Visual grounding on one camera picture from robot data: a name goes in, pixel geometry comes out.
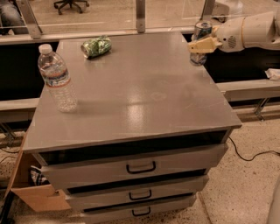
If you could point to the brown cardboard box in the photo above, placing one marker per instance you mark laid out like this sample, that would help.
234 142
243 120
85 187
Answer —
40 198

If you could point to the middle grey drawer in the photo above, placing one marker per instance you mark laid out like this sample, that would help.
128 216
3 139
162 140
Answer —
136 193

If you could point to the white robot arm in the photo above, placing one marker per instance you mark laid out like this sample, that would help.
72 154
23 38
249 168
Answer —
260 30

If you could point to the white machine in background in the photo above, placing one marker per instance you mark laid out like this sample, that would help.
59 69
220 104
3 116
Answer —
225 9

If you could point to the top grey drawer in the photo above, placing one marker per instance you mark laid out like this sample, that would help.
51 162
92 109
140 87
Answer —
95 172

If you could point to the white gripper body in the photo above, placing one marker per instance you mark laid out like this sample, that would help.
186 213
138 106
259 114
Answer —
229 35

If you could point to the grey drawer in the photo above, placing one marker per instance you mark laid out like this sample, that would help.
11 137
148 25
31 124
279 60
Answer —
136 193
95 172
139 209

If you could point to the seated person in background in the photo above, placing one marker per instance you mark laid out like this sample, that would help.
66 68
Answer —
11 18

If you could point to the checkered cloth in box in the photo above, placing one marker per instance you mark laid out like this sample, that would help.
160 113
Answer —
37 176

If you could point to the bottom grey drawer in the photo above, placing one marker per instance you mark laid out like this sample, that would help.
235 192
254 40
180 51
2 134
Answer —
139 209

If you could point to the grey drawer cabinet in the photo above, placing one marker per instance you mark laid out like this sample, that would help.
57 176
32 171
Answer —
142 96

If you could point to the clear plastic water bottle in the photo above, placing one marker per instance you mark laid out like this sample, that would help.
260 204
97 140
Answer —
54 72

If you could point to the crushed green soda can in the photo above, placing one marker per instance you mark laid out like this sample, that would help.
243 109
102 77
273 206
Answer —
95 47

